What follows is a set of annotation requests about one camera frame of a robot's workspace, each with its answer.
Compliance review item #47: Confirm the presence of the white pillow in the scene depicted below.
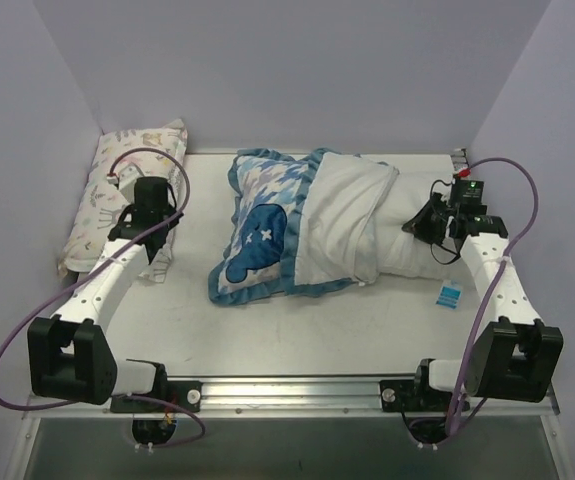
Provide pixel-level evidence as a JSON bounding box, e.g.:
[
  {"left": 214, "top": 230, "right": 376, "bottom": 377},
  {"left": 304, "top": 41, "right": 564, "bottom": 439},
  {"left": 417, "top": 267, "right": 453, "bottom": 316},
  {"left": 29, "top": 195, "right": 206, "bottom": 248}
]
[{"left": 374, "top": 172, "right": 469, "bottom": 283}]

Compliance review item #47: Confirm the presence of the aluminium front mounting rail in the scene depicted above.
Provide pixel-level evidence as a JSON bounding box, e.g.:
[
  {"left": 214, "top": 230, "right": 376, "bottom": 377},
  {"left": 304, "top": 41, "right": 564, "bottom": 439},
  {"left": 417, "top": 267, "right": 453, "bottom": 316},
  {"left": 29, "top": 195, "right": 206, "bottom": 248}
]
[{"left": 23, "top": 375, "right": 560, "bottom": 421}]

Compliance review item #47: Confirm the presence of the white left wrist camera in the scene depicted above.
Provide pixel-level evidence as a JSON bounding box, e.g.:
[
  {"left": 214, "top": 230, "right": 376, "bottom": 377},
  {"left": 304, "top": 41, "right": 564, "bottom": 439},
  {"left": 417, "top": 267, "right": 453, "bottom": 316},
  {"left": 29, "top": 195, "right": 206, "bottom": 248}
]
[{"left": 106, "top": 173, "right": 138, "bottom": 203}]

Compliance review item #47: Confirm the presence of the blue houndstooth pillowcase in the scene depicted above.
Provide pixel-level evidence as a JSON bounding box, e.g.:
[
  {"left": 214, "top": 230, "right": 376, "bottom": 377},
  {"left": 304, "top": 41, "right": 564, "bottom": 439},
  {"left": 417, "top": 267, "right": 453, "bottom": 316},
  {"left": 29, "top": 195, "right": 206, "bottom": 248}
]
[{"left": 208, "top": 148, "right": 400, "bottom": 306}]

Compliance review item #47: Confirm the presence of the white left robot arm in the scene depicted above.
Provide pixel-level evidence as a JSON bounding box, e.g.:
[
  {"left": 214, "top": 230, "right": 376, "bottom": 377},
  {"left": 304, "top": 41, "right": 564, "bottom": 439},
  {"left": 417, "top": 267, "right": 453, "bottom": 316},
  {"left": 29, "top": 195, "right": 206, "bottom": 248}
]
[{"left": 27, "top": 177, "right": 182, "bottom": 411}]

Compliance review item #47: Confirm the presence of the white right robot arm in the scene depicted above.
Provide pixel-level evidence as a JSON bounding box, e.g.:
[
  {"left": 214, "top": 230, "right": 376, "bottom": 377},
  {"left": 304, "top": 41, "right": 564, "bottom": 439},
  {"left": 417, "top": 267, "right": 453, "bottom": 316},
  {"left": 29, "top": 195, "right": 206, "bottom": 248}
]
[{"left": 403, "top": 177, "right": 564, "bottom": 409}]

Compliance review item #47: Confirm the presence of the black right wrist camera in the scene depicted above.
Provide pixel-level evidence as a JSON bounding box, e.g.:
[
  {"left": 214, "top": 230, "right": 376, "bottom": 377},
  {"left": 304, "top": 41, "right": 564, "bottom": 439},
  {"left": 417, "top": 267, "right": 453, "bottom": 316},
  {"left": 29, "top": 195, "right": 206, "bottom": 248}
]
[{"left": 450, "top": 178, "right": 484, "bottom": 206}]

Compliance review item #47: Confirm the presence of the floral animal print pillow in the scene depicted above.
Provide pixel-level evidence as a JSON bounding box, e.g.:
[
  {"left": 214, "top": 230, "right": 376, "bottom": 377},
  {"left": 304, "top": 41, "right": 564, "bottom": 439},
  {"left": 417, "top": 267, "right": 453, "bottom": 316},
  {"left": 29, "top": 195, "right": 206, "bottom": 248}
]
[{"left": 57, "top": 119, "right": 188, "bottom": 278}]

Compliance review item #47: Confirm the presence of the blue white pillow tag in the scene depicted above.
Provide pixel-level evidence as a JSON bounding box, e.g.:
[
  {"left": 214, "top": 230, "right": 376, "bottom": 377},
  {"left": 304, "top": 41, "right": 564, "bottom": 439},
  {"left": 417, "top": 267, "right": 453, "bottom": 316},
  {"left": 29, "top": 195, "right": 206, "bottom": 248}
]
[{"left": 436, "top": 280, "right": 462, "bottom": 309}]

